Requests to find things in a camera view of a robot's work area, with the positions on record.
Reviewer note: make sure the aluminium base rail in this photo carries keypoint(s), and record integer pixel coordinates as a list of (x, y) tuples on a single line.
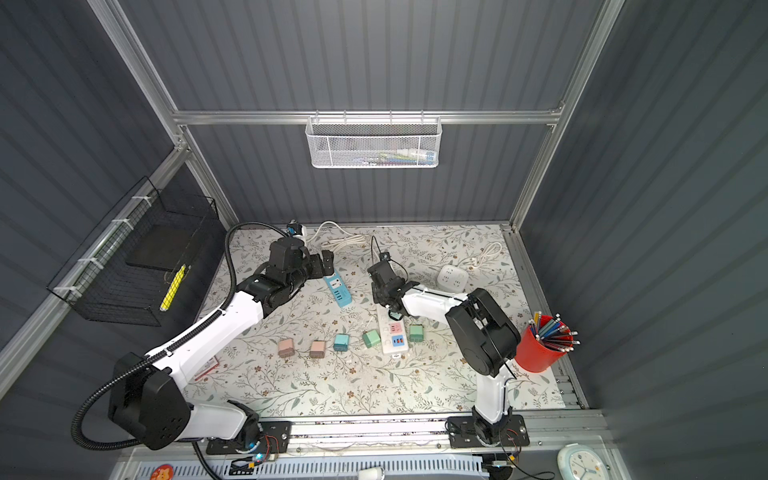
[(534, 430)]

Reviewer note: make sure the pink cube adapter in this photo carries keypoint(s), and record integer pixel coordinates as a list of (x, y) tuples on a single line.
[(317, 349)]

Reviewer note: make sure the black wire basket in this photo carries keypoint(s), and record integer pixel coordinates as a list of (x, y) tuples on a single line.
[(123, 276)]

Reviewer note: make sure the pink plug adapter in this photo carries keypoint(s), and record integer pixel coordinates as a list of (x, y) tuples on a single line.
[(286, 348)]

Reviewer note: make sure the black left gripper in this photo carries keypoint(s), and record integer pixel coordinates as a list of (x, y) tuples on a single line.
[(317, 270)]

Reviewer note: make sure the light green plug adapter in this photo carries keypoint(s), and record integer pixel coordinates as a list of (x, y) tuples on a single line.
[(416, 333)]

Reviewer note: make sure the red pen cup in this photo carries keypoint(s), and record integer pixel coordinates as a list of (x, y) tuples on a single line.
[(532, 357)]

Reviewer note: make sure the blue power strip with USB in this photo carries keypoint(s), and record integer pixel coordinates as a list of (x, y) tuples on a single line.
[(339, 290)]

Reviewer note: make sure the white wire basket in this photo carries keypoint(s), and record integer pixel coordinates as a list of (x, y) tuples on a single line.
[(385, 145)]

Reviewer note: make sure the pens in red cup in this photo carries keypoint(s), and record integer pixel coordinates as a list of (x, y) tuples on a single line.
[(552, 333)]

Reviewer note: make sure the red white card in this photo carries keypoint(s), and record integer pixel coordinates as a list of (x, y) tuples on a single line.
[(208, 367)]

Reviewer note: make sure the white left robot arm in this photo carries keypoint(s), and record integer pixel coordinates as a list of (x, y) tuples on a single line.
[(149, 404)]

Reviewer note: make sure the white square power socket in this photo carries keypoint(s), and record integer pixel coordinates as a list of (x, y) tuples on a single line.
[(452, 279)]

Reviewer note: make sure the white round clock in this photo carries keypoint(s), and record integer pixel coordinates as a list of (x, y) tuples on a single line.
[(581, 462)]

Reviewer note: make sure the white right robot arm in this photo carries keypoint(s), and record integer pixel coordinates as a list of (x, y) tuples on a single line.
[(486, 337)]

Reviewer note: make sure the yellow marker pen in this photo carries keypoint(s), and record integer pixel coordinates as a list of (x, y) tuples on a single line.
[(173, 288)]

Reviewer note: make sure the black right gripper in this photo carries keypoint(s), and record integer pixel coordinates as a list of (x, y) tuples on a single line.
[(376, 293)]

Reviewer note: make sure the teal cube adapter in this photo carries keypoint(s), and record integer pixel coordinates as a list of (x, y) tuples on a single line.
[(341, 342)]

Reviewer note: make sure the long white multicolour power strip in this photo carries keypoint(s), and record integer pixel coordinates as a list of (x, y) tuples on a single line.
[(392, 331)]

